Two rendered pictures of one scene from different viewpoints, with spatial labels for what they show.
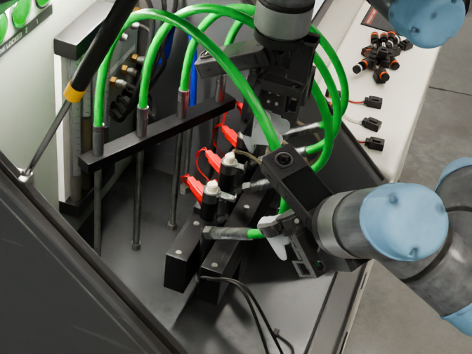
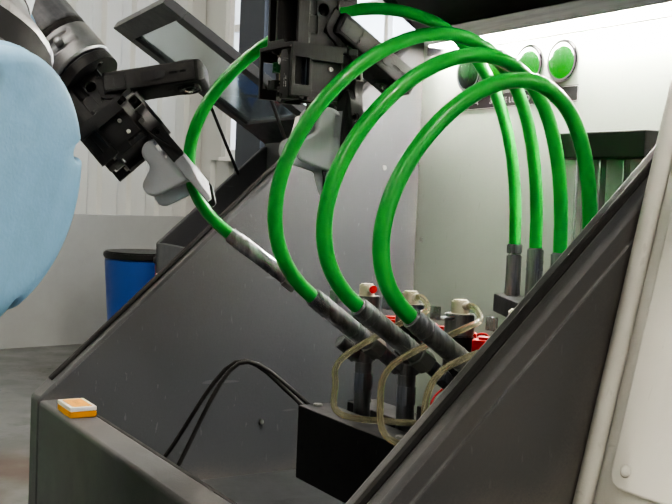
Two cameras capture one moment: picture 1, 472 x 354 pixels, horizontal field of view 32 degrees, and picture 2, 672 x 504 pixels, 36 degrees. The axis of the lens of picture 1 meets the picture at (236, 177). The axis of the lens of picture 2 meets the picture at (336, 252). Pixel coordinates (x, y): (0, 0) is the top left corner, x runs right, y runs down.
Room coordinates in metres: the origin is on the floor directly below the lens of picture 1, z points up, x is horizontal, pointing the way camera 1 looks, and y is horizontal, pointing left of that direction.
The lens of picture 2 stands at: (1.72, -0.77, 1.20)
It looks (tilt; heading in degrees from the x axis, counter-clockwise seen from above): 3 degrees down; 134
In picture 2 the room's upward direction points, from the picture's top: 2 degrees clockwise
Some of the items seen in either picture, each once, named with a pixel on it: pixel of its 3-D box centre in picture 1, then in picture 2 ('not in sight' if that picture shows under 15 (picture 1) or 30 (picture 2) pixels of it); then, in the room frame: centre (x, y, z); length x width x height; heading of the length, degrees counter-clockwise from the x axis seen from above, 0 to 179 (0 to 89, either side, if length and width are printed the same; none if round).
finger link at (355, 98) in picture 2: not in sight; (343, 109); (1.00, -0.02, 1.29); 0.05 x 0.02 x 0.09; 165
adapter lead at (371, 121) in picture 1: (352, 115); not in sight; (1.42, -0.22, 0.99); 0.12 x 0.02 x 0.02; 66
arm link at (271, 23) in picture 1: (284, 14); not in sight; (0.97, -0.03, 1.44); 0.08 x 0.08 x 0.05
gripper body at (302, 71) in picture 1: (279, 69); (313, 47); (0.97, -0.04, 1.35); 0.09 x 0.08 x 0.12; 75
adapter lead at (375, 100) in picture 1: (353, 97); not in sight; (1.49, -0.22, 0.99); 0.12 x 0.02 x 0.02; 84
